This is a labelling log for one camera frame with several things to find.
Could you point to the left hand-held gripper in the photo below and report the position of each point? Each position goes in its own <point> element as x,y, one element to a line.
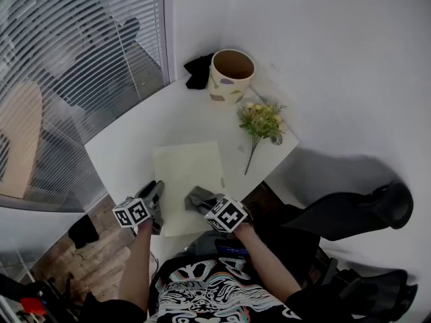
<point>131,212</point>

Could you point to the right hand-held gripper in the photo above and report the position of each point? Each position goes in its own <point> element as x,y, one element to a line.
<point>227,215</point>

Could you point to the grey cloth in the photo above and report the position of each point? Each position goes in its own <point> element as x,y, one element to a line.
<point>197,195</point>

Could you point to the pale yellow placemat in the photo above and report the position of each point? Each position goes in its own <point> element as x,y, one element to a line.
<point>187,170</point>

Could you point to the person's left forearm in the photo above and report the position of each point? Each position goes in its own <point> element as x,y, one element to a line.
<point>134,268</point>

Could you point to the person's right forearm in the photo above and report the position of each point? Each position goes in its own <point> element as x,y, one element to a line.
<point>266,264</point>

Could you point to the person's grey trousers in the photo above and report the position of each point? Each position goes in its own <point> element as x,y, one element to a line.
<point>205,244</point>

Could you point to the blue waist device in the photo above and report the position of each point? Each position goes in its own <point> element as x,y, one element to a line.
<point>230,249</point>

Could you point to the white square table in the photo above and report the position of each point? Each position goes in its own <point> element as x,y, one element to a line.
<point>134,140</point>

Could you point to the black pouch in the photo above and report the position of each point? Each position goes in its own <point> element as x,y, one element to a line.
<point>83,231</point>

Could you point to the person's black printed t-shirt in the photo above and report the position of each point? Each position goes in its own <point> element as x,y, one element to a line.
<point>208,291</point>

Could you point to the artificial yellow flower bouquet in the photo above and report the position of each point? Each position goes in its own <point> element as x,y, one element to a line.
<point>261,121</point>

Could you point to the cream patterned paper bucket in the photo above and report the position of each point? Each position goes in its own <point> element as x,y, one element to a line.
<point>225,89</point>

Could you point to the black crumpled fabric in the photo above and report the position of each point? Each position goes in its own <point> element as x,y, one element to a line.
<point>198,72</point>

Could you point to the black mesh office chair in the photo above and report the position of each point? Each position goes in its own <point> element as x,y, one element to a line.
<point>377,291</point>
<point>347,214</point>

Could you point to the tan wooden table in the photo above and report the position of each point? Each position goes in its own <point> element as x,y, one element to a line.
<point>20,140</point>

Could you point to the red plastic object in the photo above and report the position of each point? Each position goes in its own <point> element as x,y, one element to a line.
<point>32,305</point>

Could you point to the black wheeled stand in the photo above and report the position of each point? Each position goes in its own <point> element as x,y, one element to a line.
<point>13,288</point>

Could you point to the grey window blinds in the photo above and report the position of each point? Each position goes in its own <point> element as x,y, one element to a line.
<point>67,29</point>

